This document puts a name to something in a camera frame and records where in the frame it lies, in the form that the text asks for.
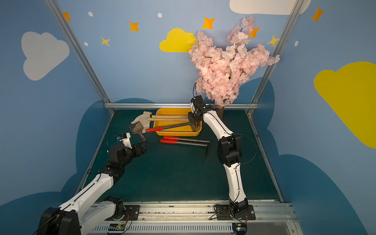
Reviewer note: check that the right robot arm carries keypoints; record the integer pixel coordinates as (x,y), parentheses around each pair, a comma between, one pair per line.
(229,151)

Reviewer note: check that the small brown slotted scoop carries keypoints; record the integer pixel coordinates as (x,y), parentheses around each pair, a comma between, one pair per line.
(137,128)

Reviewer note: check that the wooden handle hoe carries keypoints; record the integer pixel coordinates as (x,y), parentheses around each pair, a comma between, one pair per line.
(169,119)
(169,116)

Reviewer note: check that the aluminium front rail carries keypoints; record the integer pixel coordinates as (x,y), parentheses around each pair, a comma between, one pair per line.
(264,217)

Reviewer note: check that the pink blossom artificial tree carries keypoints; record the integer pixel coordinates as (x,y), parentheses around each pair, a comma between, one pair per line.
(222,71)

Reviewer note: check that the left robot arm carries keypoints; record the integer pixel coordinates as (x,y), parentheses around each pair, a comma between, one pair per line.
(76,217)

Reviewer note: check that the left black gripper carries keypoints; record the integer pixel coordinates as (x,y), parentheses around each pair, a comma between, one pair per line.
(136,148)

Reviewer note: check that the red handle tool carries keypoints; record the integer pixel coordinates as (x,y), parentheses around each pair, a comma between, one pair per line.
(171,138)
(182,127)
(187,143)

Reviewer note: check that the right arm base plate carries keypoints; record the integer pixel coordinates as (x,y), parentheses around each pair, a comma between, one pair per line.
(223,212)

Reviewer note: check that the white knitted work glove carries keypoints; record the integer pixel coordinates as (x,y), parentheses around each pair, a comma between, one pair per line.
(143,120)

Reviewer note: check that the yellow plastic storage box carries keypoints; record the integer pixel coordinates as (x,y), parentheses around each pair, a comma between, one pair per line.
(174,111)

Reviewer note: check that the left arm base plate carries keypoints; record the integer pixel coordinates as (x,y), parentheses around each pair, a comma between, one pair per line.
(128,212)

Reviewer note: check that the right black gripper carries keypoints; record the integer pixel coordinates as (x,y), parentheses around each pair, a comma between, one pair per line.
(195,116)

